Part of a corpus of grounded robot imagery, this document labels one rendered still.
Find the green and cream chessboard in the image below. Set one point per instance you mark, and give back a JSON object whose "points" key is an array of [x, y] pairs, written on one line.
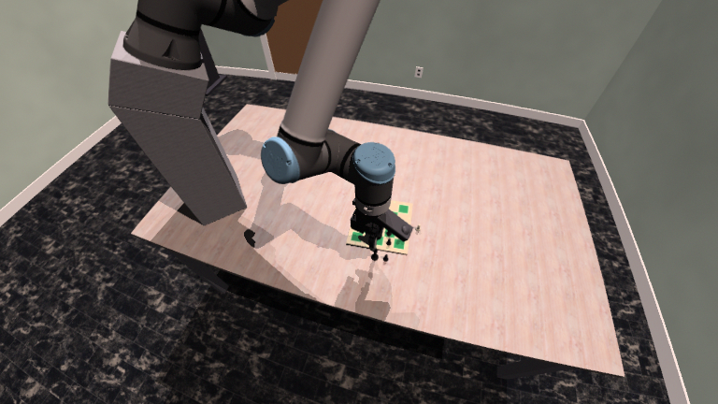
{"points": [[403, 210]]}

